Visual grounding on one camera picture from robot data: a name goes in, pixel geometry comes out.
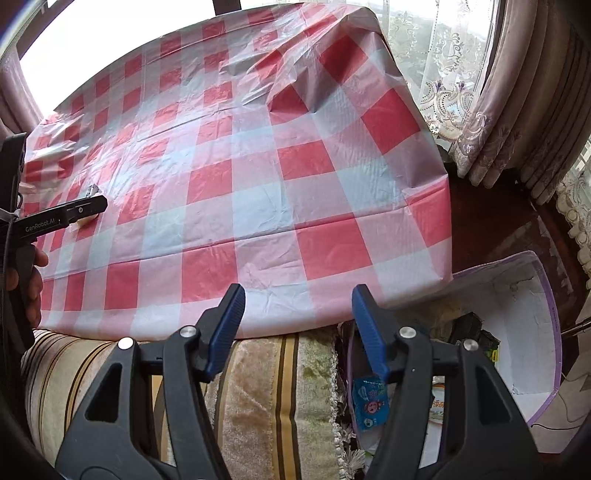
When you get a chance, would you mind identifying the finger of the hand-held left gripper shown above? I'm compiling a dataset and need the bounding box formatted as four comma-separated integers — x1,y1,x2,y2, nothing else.
60,196,109,227

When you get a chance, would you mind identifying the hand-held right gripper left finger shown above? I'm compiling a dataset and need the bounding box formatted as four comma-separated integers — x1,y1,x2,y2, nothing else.
54,283,246,480

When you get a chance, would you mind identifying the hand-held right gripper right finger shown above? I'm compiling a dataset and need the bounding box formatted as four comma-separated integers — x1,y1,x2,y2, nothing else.
351,284,541,480

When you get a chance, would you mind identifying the blue snack packet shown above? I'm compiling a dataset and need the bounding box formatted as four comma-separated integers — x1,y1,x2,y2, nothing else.
352,376,391,432

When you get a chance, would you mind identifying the white packet orange print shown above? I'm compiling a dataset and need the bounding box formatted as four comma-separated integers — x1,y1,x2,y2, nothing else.
427,376,451,423

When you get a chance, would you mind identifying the white box purple rim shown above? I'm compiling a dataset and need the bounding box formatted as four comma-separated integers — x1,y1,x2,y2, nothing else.
344,251,564,467

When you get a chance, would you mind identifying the person's left hand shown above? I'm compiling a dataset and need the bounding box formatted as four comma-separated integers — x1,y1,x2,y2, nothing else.
18,249,49,329

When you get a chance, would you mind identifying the striped plush blanket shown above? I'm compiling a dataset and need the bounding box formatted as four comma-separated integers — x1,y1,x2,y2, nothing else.
21,323,365,480

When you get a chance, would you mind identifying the pink curtain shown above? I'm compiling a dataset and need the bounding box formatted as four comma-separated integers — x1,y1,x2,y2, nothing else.
450,0,591,204
0,46,47,134

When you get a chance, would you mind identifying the red white checkered tablecloth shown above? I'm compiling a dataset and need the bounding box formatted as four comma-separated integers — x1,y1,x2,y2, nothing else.
21,4,453,340

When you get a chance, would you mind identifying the white lace curtain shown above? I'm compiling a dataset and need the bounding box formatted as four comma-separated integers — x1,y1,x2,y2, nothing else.
376,0,502,144
554,138,591,278

